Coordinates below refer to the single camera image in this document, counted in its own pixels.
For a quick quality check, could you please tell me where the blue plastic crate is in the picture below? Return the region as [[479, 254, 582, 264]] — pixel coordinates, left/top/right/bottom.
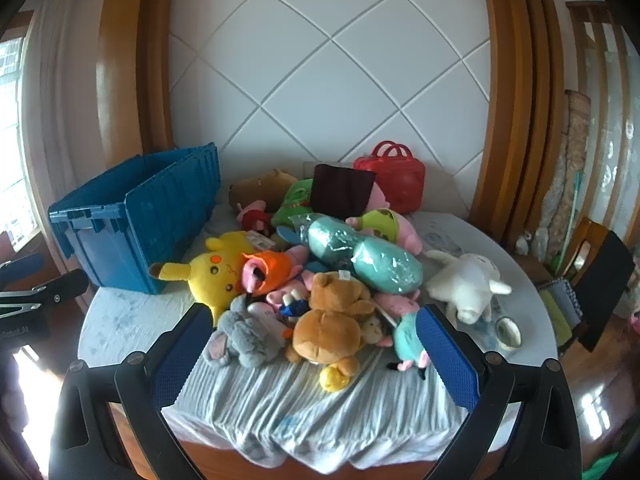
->
[[48, 142, 222, 295]]

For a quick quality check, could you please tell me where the white dragon plush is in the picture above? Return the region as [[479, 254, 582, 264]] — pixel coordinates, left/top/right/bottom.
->
[[424, 249, 513, 325]]

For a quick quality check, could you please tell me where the small yellow duck plush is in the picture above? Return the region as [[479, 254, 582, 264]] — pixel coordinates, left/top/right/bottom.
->
[[319, 364, 351, 393]]

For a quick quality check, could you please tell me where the teal neck pillow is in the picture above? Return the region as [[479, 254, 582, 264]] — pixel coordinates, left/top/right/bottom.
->
[[287, 212, 426, 295]]

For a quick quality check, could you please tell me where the frosted glass door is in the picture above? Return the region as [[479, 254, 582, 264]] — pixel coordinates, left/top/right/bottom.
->
[[565, 0, 640, 241]]

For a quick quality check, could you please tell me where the green mop pole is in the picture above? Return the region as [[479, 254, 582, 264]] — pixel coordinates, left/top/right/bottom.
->
[[555, 172, 583, 276]]

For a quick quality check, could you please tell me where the brown capybara plush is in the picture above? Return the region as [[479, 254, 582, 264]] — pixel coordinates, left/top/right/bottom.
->
[[229, 169, 301, 213]]

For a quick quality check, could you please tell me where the window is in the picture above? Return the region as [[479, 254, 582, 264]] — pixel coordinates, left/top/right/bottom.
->
[[0, 35, 28, 241]]

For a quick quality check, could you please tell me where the red handbag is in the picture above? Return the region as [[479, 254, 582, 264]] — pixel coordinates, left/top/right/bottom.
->
[[352, 141, 427, 213]]

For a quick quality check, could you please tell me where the white duck plush blue outfit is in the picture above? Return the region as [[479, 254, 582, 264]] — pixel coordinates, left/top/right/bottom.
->
[[247, 292, 308, 338]]

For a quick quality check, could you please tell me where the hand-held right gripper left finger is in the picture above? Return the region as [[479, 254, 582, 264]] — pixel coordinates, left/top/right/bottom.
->
[[47, 302, 216, 480]]

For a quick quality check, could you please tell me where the wooden wall frame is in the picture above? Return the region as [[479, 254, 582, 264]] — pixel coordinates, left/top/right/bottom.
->
[[97, 0, 176, 153], [467, 0, 568, 246]]

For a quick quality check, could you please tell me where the striped light blue tablecloth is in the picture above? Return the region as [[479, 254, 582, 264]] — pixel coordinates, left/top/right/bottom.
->
[[79, 195, 501, 476]]

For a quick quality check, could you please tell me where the wooden chair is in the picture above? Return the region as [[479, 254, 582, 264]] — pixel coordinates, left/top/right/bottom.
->
[[555, 217, 638, 353]]

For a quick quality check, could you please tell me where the yellow green folded cloth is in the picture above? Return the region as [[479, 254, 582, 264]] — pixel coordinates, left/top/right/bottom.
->
[[537, 290, 573, 348]]

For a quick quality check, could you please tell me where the pink pig plush red dress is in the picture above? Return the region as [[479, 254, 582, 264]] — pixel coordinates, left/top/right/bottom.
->
[[236, 200, 276, 236]]

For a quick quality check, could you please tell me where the round wooden table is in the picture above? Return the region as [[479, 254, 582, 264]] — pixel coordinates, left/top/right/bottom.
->
[[77, 210, 558, 480]]

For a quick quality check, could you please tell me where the white cup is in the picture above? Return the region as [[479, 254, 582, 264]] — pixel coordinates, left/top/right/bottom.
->
[[492, 316, 523, 348]]

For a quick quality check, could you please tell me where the white curtain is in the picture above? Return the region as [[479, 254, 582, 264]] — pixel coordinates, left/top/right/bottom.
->
[[22, 0, 96, 261]]

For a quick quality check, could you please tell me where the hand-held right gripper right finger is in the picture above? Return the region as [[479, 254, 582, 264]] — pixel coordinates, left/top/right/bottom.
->
[[417, 304, 583, 480]]

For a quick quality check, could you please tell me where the pink pig plush green dress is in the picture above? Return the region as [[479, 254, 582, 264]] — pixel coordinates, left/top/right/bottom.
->
[[345, 182, 426, 253]]

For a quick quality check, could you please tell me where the yellow plush with red cheeks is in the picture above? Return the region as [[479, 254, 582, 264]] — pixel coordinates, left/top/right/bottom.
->
[[150, 230, 273, 328]]

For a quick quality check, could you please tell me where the dark maroon knit cloth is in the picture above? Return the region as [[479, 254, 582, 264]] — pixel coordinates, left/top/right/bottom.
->
[[310, 164, 377, 218]]

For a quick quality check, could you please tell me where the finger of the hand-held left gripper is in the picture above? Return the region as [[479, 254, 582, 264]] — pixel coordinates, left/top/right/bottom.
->
[[27, 269, 90, 307], [0, 252, 47, 281]]

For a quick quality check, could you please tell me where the pink pig plush teal dress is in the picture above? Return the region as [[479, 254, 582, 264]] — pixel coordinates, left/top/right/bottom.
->
[[375, 290, 433, 381]]

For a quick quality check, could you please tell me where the orange and pink plush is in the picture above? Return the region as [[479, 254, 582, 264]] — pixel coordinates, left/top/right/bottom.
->
[[240, 250, 301, 296]]

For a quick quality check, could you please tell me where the checked folded cloth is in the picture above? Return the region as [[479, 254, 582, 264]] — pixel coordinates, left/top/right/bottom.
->
[[547, 277, 583, 321]]

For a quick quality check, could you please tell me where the grey plush with pink ears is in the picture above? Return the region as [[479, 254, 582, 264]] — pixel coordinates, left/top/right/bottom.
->
[[201, 294, 293, 368]]

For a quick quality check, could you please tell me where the brown bear plush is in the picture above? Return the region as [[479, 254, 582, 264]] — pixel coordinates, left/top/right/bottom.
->
[[285, 271, 378, 376]]

